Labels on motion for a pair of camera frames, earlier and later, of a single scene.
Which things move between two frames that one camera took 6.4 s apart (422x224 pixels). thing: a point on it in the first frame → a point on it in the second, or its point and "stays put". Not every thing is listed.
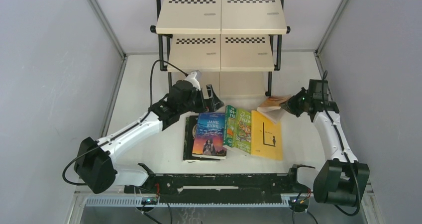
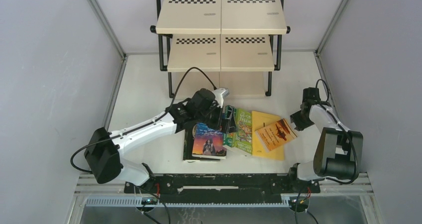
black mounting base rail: x=223 y=188 stays put
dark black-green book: x=191 y=123 stays put
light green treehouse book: x=242 y=137 stays put
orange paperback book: x=270 y=108 → x=276 y=134
